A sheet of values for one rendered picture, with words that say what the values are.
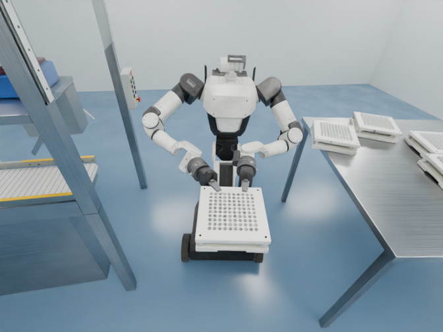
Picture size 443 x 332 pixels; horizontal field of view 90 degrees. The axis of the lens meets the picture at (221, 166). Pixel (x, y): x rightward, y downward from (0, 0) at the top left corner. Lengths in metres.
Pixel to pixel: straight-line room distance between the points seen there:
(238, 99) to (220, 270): 1.21
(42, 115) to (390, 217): 1.34
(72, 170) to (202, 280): 1.15
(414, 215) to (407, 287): 1.02
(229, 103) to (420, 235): 0.97
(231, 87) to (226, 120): 0.17
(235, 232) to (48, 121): 0.69
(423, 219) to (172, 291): 1.44
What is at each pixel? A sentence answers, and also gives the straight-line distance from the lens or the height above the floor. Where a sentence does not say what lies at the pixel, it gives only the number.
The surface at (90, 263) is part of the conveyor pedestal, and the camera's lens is 1.71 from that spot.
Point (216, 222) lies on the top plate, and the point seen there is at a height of 0.97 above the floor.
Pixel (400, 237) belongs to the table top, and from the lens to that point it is 1.13.
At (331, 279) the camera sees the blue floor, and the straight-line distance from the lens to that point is 1.95.
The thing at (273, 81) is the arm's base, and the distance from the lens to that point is 1.21.
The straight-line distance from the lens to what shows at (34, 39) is 0.89.
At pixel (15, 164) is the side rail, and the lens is 1.53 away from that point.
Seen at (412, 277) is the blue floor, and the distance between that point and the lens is 2.29.
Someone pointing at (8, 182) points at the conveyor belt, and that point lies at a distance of 1.46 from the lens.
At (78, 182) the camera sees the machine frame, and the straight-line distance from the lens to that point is 1.02.
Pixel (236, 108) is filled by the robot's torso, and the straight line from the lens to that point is 1.16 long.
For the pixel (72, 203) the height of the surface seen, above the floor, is 0.82.
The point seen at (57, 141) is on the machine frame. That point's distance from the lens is 0.92.
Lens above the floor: 1.60
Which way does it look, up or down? 39 degrees down
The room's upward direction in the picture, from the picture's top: 3 degrees clockwise
